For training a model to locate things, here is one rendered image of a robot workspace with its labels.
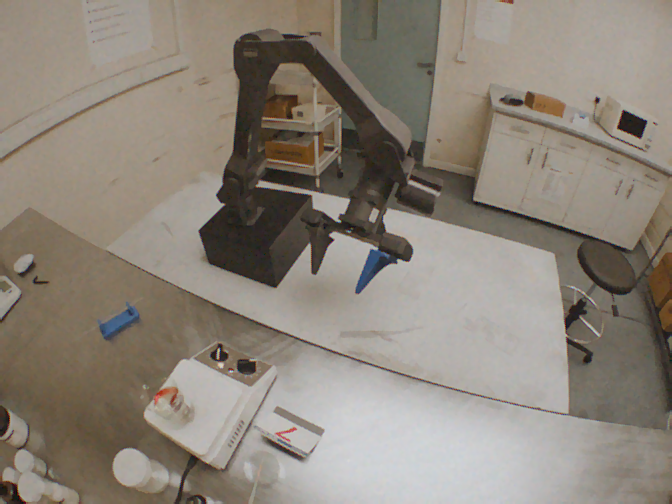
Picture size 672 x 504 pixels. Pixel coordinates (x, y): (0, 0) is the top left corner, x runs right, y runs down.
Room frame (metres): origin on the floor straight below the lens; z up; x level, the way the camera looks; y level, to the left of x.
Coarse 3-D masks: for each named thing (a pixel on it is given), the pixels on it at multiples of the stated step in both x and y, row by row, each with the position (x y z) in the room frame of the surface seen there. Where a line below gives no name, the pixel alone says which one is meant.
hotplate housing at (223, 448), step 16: (208, 368) 0.22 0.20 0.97; (272, 368) 0.25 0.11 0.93; (240, 384) 0.20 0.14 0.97; (256, 384) 0.20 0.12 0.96; (240, 400) 0.17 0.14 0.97; (256, 400) 0.18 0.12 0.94; (240, 416) 0.15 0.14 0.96; (160, 432) 0.10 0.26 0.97; (224, 432) 0.12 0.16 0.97; (240, 432) 0.13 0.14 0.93; (224, 448) 0.10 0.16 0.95; (192, 464) 0.07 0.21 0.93; (224, 464) 0.08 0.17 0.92
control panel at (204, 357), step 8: (216, 344) 0.29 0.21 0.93; (208, 352) 0.26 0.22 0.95; (232, 352) 0.27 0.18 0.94; (240, 352) 0.27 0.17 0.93; (200, 360) 0.23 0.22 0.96; (208, 360) 0.24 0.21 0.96; (232, 360) 0.25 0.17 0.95; (216, 368) 0.22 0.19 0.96; (224, 368) 0.23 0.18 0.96; (232, 368) 0.23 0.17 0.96; (256, 368) 0.24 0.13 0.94; (264, 368) 0.24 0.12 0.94; (232, 376) 0.21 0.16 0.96; (240, 376) 0.21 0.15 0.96; (248, 376) 0.22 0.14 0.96; (256, 376) 0.22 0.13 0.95; (248, 384) 0.20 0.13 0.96
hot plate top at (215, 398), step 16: (176, 368) 0.20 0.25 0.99; (192, 368) 0.21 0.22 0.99; (192, 384) 0.18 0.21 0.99; (208, 384) 0.18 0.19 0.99; (224, 384) 0.19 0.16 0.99; (192, 400) 0.15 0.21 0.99; (208, 400) 0.16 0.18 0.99; (224, 400) 0.16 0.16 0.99; (144, 416) 0.11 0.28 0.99; (208, 416) 0.13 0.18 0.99; (224, 416) 0.14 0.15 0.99; (176, 432) 0.10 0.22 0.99; (192, 432) 0.10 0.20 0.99; (208, 432) 0.11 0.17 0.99; (192, 448) 0.08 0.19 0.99; (208, 448) 0.09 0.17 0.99
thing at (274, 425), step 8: (272, 416) 0.17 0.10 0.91; (264, 424) 0.15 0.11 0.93; (272, 424) 0.15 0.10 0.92; (280, 424) 0.15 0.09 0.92; (288, 424) 0.16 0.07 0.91; (272, 432) 0.13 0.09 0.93; (280, 432) 0.14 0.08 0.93; (288, 432) 0.14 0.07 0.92; (296, 432) 0.14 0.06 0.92; (304, 432) 0.14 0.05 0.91; (288, 440) 0.12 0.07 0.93; (296, 440) 0.12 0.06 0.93; (304, 440) 0.13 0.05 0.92; (312, 440) 0.13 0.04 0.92; (304, 448) 0.11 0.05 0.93
